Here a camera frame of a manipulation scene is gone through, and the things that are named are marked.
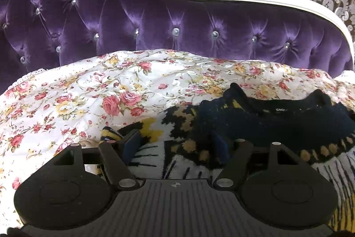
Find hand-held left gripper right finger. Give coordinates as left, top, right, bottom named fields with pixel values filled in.
left=212, top=134, right=303, bottom=189

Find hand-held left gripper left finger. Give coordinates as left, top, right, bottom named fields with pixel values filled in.
left=52, top=129, right=150, bottom=190

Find zigzag patterned knit sweater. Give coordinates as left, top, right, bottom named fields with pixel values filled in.
left=99, top=83, right=355, bottom=232

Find floral printed blanket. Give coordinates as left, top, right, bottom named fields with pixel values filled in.
left=0, top=48, right=355, bottom=228

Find purple tufted velvet headboard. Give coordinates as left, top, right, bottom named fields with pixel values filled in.
left=0, top=0, right=355, bottom=94

